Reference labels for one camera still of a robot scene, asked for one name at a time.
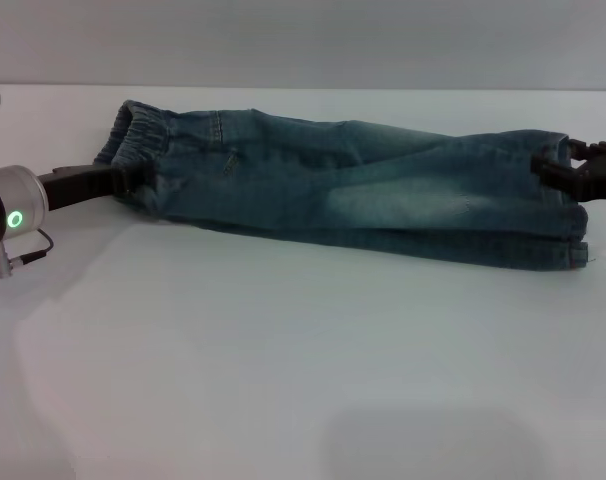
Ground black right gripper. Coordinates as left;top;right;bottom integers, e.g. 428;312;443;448
529;138;606;205

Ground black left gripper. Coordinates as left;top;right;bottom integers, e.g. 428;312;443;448
35;166;156;213

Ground blue denim shorts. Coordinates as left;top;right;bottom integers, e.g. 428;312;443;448
92;99;590;271

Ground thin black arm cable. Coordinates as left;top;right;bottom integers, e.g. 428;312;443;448
0;228;56;281

